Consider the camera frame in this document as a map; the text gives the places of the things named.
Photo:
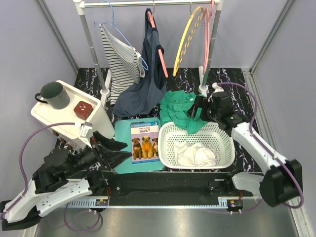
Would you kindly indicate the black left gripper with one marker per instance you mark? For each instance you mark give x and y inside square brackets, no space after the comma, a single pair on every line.
[108,158]

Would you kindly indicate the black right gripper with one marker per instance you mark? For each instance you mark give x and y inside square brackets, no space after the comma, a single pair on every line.
[201,102]

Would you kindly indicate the green tank top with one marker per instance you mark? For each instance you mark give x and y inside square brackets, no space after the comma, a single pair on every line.
[174,107]

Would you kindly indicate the navy blue tank top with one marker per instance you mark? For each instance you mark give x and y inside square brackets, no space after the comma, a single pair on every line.
[140,98]

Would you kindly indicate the yellow hanger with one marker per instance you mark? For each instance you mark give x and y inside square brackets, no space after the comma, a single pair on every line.
[185,41]

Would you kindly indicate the pink plastic hanger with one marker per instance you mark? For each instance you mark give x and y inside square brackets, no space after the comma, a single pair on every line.
[207,20]

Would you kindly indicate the coral pink hanger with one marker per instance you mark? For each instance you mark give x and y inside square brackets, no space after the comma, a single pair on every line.
[151,19]

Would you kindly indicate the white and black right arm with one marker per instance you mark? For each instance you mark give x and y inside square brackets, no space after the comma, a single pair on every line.
[281,180]

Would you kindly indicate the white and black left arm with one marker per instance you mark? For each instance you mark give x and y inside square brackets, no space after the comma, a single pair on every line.
[63,177]

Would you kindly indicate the striped white tank top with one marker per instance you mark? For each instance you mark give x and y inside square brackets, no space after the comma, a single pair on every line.
[124,62]

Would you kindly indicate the dog picture book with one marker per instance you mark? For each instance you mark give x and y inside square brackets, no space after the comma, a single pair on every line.
[144,140]

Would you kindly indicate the white perforated plastic basket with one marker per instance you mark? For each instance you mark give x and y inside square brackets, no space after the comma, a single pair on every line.
[209,135]

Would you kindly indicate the dark red cube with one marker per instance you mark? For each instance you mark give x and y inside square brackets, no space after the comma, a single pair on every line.
[83,110]

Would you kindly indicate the white storage box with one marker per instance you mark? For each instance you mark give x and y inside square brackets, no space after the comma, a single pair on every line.
[69,134]

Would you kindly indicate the dark grey mug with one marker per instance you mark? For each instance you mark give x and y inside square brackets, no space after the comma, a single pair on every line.
[54,94]

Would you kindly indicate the metal clothes rack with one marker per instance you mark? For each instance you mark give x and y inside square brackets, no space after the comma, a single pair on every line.
[105,82]

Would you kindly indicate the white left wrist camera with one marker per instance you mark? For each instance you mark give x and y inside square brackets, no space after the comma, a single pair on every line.
[84,128]

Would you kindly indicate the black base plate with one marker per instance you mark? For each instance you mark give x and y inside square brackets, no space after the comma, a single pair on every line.
[169,189]

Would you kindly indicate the light blue wire hanger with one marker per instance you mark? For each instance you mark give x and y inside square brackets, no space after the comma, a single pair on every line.
[113,24]

